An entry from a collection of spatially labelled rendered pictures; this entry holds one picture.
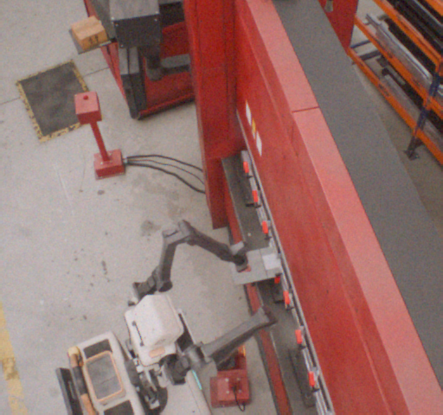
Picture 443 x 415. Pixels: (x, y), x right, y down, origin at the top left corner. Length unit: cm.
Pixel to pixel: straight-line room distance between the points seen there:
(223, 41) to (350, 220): 148
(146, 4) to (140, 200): 198
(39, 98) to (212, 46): 287
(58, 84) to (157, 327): 348
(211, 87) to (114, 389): 166
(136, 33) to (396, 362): 209
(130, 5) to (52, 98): 259
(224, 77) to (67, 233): 203
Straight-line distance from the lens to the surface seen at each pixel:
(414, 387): 150
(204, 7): 272
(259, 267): 300
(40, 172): 490
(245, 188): 338
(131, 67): 318
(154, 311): 252
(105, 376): 298
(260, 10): 228
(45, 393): 403
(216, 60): 295
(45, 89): 553
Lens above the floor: 369
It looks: 56 degrees down
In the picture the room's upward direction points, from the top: 4 degrees counter-clockwise
